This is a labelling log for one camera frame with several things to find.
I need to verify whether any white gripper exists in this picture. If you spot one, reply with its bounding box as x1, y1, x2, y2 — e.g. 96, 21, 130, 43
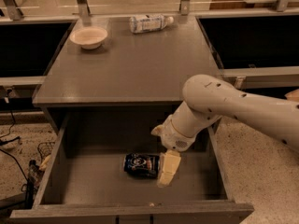
151, 116, 196, 188

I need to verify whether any blue pepsi can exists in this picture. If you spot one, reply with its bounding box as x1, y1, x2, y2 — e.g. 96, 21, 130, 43
123, 153, 160, 178

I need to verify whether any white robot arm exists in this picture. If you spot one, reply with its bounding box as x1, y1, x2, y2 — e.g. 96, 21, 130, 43
151, 75, 299, 188

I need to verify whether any grey cabinet counter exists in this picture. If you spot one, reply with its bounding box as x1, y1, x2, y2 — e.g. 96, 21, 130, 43
32, 14, 233, 133

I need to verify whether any open grey top drawer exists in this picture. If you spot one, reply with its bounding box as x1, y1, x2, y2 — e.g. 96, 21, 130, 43
10, 110, 253, 224

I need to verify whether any clear plastic water bottle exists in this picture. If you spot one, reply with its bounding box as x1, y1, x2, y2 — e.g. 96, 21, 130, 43
129, 14, 174, 34

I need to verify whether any white bowl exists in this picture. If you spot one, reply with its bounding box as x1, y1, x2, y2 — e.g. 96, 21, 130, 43
70, 26, 108, 49

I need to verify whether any black wire basket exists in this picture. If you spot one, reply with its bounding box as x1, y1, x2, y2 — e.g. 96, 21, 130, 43
37, 142, 55, 160

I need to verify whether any black floor cable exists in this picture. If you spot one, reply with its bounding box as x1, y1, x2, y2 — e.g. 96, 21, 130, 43
0, 109, 29, 182

